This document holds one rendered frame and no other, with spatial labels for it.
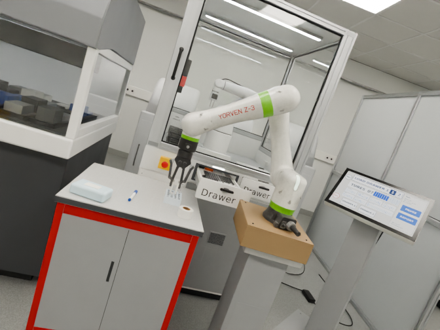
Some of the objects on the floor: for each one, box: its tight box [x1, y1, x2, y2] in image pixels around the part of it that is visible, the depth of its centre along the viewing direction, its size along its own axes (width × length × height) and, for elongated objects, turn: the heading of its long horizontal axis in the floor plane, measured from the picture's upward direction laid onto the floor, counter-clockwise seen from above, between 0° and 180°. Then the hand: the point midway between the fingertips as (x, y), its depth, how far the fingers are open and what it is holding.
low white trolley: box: [26, 162, 204, 330], centre depth 156 cm, size 58×62×76 cm
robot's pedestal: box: [208, 246, 303, 330], centre depth 152 cm, size 30×30×76 cm
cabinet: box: [138, 168, 269, 301], centre depth 241 cm, size 95×103×80 cm
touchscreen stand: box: [272, 218, 382, 330], centre depth 188 cm, size 50×45×102 cm
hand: (174, 187), depth 150 cm, fingers closed
